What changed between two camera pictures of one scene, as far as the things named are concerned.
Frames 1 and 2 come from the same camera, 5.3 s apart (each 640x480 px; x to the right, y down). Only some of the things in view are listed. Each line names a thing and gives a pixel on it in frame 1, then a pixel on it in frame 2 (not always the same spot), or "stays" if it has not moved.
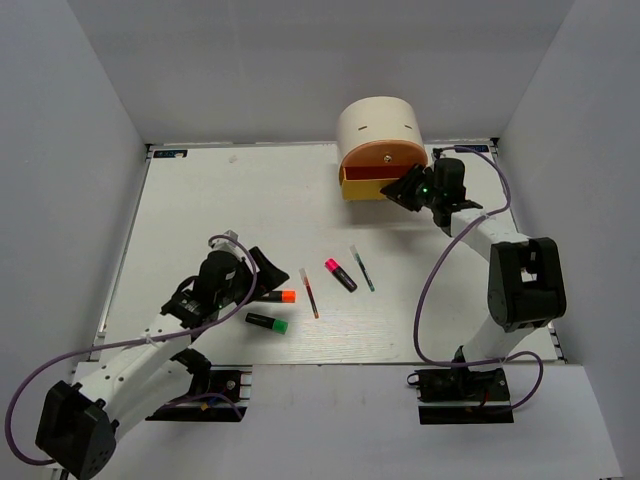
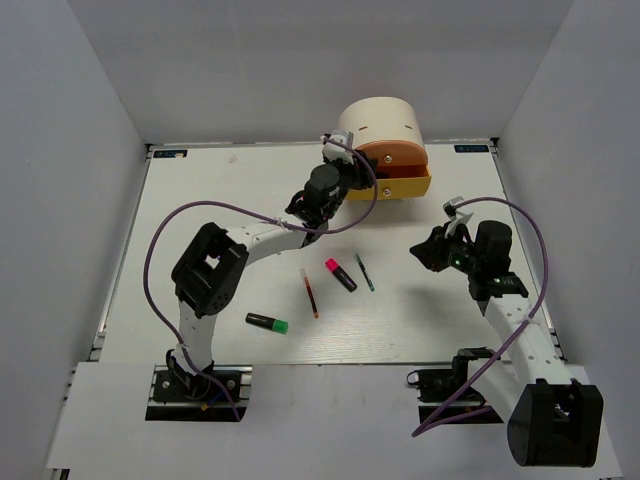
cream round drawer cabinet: (380, 139) stays
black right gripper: (403, 190) -> (432, 251)
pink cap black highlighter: (331, 266) stays
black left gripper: (269, 277) -> (362, 178)
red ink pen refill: (305, 280) stays
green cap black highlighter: (278, 325) stays
